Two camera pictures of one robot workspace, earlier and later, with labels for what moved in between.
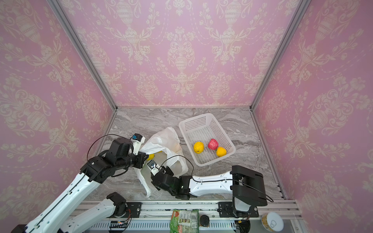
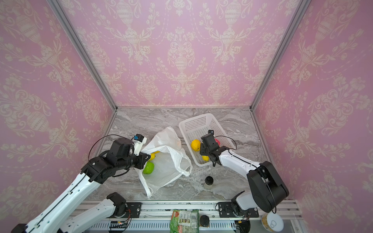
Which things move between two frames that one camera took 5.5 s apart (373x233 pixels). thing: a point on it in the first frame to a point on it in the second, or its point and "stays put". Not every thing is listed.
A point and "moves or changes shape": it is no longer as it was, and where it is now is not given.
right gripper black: x=159 y=177 to x=212 y=153
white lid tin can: x=272 y=222 stays put
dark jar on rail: x=204 y=221 stays put
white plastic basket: x=202 y=128 stays put
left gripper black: x=142 y=159 stays put
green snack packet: x=185 y=221 stays put
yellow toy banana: x=150 y=157 to x=205 y=158
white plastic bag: x=165 y=145 stays put
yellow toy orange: x=198 y=147 moves or changes shape
